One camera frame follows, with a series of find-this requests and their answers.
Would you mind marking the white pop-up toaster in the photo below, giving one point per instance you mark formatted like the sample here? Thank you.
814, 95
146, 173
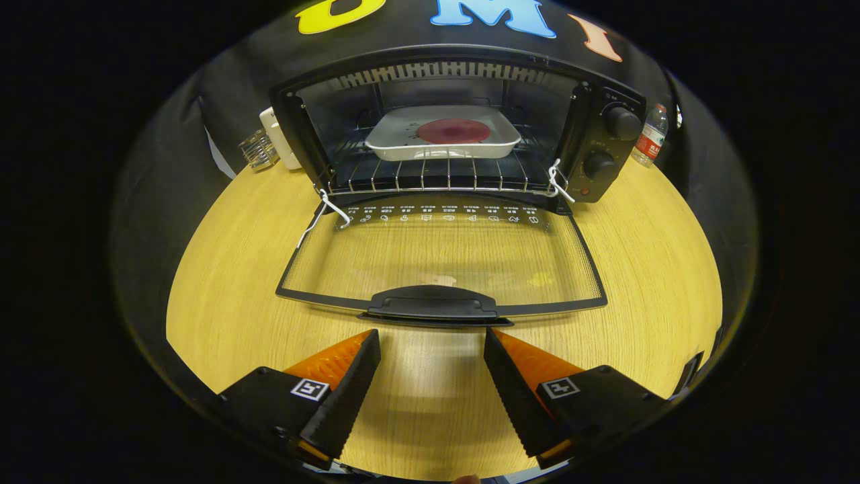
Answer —
279, 142

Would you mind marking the white square plate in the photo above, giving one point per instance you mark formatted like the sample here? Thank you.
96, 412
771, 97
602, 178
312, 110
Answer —
396, 131

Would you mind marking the pink round ham slice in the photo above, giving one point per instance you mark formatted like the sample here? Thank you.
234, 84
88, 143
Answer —
453, 131

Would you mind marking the black backdrop cloth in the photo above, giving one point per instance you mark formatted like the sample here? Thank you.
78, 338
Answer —
235, 81

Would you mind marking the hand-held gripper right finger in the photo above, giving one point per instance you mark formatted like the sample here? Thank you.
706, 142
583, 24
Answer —
514, 400

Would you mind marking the black toaster oven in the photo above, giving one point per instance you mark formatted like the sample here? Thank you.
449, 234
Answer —
621, 123

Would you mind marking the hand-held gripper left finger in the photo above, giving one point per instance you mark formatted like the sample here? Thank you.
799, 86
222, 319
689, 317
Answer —
349, 396

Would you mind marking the plastic bottle red label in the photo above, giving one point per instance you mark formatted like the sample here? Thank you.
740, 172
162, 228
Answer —
650, 141

